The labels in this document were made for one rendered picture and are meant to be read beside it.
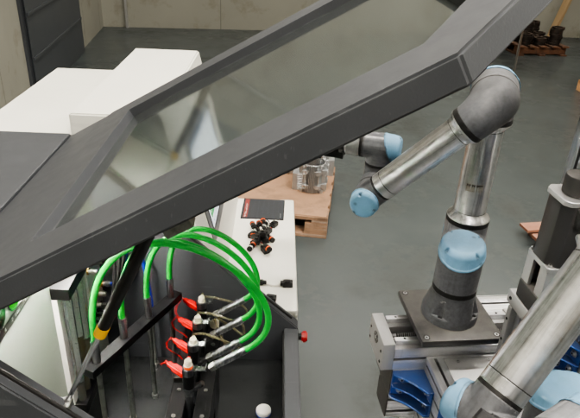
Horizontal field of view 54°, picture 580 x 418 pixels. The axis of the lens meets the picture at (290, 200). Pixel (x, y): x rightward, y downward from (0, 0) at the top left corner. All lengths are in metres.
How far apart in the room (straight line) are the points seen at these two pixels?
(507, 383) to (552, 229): 0.44
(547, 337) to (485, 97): 0.63
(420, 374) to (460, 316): 0.20
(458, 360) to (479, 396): 0.72
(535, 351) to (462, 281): 0.63
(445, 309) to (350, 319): 1.70
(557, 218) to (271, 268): 0.93
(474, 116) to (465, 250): 0.35
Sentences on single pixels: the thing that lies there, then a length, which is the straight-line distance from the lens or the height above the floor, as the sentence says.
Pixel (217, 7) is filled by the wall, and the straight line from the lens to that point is 10.60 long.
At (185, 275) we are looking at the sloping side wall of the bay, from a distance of 1.57.
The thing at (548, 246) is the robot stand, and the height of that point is 1.42.
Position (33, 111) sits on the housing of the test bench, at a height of 1.47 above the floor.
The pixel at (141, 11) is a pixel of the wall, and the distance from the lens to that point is 10.69.
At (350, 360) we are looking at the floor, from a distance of 2.99.
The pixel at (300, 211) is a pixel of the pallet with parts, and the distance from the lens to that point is 3.90.
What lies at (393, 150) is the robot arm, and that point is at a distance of 1.56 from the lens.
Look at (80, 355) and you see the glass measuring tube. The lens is 1.45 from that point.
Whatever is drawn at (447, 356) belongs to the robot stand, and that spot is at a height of 0.95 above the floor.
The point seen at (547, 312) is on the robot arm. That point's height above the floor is 1.50.
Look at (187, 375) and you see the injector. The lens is 1.34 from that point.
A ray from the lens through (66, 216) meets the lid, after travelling 0.94.
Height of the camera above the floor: 2.01
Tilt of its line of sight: 27 degrees down
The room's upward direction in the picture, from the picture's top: 3 degrees clockwise
